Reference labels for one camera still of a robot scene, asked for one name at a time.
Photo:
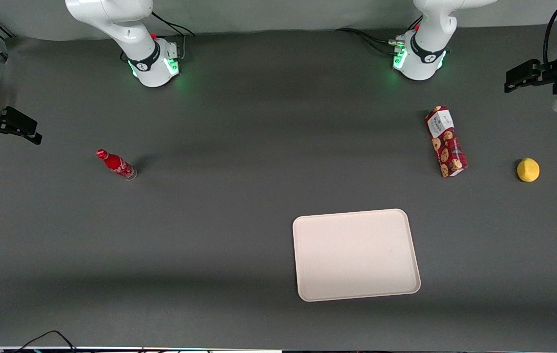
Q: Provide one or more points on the beige plastic tray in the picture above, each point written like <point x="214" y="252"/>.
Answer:
<point x="355" y="255"/>

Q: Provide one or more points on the yellow lemon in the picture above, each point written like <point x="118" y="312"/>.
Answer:
<point x="528" y="170"/>

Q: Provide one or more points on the red cookie box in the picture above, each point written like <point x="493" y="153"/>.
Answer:
<point x="446" y="142"/>

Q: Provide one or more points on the red cola bottle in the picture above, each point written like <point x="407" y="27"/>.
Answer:
<point x="116" y="164"/>

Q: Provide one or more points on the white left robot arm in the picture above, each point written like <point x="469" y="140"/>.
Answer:
<point x="425" y="49"/>

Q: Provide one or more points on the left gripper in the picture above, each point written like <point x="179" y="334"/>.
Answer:
<point x="554" y="77"/>

